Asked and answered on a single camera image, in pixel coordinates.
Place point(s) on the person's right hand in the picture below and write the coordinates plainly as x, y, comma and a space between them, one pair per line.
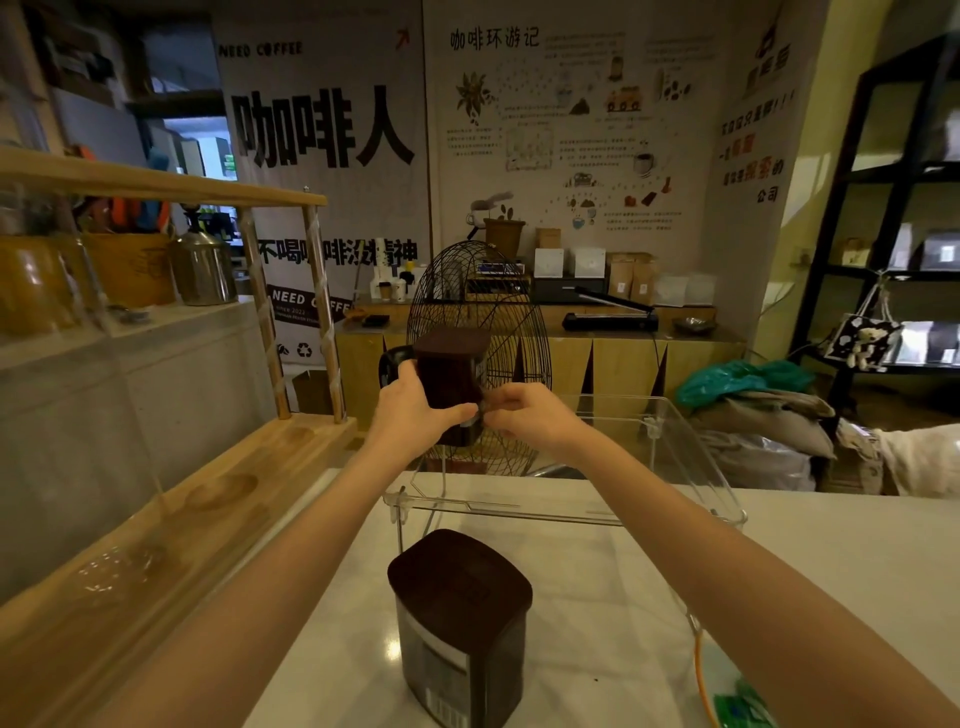
544, 424

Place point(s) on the person's left forearm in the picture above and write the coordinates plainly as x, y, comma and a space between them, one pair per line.
285, 592

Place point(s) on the green packet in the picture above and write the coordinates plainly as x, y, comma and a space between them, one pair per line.
742, 709

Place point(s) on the tote bag with bear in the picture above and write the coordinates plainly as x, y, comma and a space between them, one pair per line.
862, 341

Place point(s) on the black metal shelf unit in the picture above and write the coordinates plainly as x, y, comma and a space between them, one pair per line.
885, 187

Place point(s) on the wooden sideboard cabinet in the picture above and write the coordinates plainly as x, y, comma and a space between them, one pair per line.
622, 360

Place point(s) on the white square box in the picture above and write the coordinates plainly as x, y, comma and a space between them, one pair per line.
589, 262
549, 262

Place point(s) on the large brown-lidded tin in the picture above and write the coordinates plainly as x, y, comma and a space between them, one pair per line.
461, 622

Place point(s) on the white pouch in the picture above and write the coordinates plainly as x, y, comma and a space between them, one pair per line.
701, 289
670, 290

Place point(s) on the green plastic bag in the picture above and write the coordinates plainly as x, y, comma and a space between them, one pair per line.
739, 379

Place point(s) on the brown plant pot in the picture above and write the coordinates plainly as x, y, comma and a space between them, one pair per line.
504, 236

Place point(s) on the small black tray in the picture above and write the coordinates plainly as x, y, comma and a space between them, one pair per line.
375, 320

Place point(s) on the person's left hand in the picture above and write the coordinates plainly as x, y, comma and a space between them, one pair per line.
401, 427

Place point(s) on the kraft paper bag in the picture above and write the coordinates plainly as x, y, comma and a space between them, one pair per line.
645, 282
620, 279

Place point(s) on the black flat box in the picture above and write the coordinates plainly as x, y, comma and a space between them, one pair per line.
568, 290

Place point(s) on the black mug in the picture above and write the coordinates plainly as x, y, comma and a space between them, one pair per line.
391, 364

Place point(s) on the person's left thumb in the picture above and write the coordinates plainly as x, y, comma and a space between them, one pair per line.
454, 415

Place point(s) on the small dark dish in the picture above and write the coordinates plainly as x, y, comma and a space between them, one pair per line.
694, 325

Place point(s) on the small cardboard box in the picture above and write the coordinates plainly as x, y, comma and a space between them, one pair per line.
548, 238

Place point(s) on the clear acrylic box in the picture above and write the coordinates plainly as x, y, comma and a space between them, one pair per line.
637, 465

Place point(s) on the brown wooden container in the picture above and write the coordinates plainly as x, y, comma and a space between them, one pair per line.
131, 266

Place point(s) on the clear plastic bag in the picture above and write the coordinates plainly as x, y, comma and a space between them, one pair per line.
757, 461

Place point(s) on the small dark brown tin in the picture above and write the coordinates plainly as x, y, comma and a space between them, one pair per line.
450, 367

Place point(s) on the person's right forearm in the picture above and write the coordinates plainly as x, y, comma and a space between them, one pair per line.
720, 585

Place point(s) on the white banner with black letters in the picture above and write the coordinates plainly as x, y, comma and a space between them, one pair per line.
322, 135

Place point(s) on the steel kettle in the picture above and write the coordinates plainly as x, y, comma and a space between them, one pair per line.
202, 266

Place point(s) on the black paper cutter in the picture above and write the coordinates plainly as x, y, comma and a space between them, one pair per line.
611, 321

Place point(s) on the white illustrated wall poster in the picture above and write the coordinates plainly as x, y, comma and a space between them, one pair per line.
577, 127

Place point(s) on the white cloth sack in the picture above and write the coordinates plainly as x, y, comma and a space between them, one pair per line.
919, 459

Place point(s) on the burlap sack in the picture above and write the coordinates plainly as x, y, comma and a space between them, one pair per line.
765, 424

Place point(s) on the narrow white wall banner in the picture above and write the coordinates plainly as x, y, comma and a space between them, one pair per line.
757, 150

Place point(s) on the person's right thumb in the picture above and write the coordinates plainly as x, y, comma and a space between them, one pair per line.
504, 396

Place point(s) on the amber glass jar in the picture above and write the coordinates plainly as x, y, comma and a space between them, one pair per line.
30, 285

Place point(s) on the wooden shelf rack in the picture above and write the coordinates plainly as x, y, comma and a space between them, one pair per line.
180, 510

